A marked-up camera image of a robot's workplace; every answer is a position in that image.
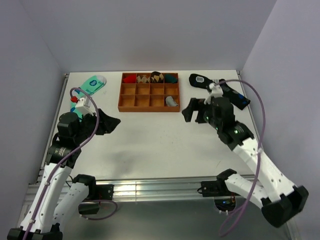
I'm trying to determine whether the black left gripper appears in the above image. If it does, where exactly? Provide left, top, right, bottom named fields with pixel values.
left=73, top=108, right=121, bottom=144

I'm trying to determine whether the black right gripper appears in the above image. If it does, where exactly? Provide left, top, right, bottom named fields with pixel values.
left=181, top=97, right=222, bottom=130

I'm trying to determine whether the grey sock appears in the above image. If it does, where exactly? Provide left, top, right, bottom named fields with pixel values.
left=165, top=96, right=179, bottom=107

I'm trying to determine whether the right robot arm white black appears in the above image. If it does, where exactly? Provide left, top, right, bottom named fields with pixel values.
left=182, top=97, right=309, bottom=228

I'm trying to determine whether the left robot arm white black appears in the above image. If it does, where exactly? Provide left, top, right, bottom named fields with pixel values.
left=7, top=109, right=121, bottom=240

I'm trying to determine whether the black blue patterned sock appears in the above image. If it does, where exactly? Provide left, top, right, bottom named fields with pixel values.
left=189, top=73, right=251, bottom=110

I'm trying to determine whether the mint green patterned sock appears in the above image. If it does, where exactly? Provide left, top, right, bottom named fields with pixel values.
left=70, top=75, right=107, bottom=119

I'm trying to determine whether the teal rolled sock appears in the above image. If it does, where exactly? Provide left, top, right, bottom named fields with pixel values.
left=164, top=73, right=178, bottom=84

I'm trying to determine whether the brown wooden compartment tray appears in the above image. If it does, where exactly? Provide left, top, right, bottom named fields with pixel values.
left=118, top=71, right=180, bottom=113

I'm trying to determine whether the red rolled sock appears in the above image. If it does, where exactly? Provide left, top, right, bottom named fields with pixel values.
left=122, top=74, right=136, bottom=84

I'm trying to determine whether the dark brown argyle rolled sock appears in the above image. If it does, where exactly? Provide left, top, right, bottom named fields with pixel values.
left=150, top=71, right=165, bottom=84

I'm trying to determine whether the beige argyle rolled sock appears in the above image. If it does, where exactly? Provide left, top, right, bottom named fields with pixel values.
left=136, top=73, right=151, bottom=84

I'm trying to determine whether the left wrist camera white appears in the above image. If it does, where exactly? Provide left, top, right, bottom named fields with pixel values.
left=70, top=96, right=94, bottom=119

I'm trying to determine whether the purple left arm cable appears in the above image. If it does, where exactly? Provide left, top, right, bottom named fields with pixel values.
left=23, top=86, right=118, bottom=240

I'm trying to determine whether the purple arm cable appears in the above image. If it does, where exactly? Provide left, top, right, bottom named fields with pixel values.
left=217, top=79, right=265, bottom=238
left=23, top=86, right=118, bottom=240

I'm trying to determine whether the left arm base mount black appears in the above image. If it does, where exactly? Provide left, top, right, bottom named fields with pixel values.
left=71, top=174, right=114, bottom=216

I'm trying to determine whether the aluminium table frame rail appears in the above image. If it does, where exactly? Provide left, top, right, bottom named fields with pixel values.
left=23, top=72, right=301, bottom=240

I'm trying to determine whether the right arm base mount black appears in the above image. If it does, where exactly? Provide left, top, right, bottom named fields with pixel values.
left=197, top=180, right=237, bottom=213

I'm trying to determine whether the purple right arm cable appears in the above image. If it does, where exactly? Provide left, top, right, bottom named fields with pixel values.
left=217, top=79, right=265, bottom=238

